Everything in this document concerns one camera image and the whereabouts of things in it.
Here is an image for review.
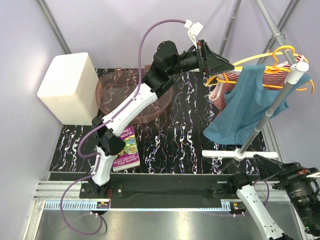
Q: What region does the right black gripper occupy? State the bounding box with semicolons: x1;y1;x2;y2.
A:
254;152;320;232

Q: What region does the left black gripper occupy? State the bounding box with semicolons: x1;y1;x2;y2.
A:
167;39;234;77

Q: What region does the orange plastic hanger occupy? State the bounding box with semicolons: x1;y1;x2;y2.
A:
215;45;315;95

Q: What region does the blue tank top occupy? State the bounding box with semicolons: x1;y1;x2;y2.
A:
202;64;312;146

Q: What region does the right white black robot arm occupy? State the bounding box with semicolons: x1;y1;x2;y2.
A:
227;154;320;240

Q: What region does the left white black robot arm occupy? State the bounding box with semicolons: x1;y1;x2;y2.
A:
88;40;235;198

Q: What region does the yellow plastic hanger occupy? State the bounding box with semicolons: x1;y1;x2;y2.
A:
204;49;309;88

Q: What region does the red white striped top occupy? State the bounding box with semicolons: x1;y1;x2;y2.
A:
208;61;290;112

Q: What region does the white grey clothes rack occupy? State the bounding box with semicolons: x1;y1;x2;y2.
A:
202;0;309;162

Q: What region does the black marble pattern mat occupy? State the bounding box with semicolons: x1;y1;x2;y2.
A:
49;72;258;175

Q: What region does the brown transparent oval basket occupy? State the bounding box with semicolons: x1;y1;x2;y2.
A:
95;68;174;125

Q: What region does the purple treehouse book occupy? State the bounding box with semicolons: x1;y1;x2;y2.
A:
112;126;140;172

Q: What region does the white rectangular bin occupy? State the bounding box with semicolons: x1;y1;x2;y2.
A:
37;52;99;126

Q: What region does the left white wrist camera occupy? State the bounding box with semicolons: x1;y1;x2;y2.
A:
184;19;204;48

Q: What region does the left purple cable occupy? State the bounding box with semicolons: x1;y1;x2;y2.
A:
60;19;187;236

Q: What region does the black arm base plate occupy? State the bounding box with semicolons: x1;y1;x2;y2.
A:
79;173;237;211

